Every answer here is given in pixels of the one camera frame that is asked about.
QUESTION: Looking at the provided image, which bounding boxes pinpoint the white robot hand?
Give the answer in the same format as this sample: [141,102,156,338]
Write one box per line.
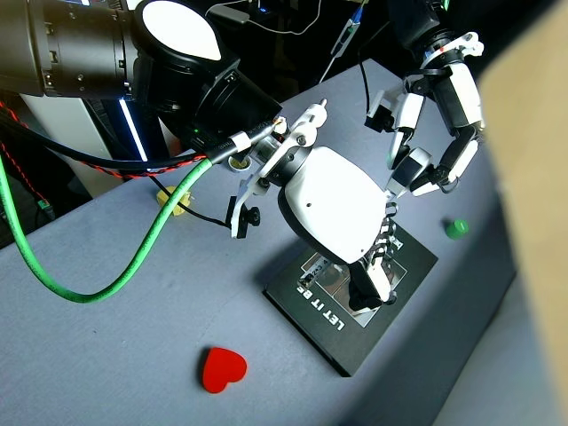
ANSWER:
[387,63,486,198]
[277,145,399,312]

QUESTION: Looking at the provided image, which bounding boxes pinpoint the black Let It Be album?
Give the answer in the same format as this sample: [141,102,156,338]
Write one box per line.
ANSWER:
[263,221,439,377]

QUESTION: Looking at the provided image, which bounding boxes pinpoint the tan wooden board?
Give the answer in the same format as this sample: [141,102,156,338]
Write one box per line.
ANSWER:
[478,0,568,426]

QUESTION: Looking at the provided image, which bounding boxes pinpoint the green cylinder block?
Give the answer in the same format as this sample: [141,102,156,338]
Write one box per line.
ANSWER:
[445,217,470,241]

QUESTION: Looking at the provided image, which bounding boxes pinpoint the yellow flat block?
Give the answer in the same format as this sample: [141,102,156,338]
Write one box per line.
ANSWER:
[156,185,197,217]

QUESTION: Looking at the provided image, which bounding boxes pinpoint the red heart block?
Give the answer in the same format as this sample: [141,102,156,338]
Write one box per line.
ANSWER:
[201,346,249,395]

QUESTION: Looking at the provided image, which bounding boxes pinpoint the grey box device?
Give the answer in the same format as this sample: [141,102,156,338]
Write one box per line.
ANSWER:
[206,4,252,28]

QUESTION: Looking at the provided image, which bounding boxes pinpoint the grey tablecloth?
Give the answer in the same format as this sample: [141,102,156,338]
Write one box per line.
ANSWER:
[0,59,518,426]

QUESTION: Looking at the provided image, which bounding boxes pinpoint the white column with light strip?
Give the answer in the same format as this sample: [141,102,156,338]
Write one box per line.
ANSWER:
[20,95,150,199]

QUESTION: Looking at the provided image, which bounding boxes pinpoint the white cable with blue plug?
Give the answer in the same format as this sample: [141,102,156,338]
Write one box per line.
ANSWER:
[317,0,370,84]

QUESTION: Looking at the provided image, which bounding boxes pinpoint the thin white cable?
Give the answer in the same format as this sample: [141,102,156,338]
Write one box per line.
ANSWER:
[212,0,323,36]

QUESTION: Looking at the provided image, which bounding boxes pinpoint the red black braided cable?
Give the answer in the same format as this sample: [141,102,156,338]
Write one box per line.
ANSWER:
[0,100,209,205]

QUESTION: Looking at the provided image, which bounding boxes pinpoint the thick black cable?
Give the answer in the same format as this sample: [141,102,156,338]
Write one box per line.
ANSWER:
[0,104,279,172]

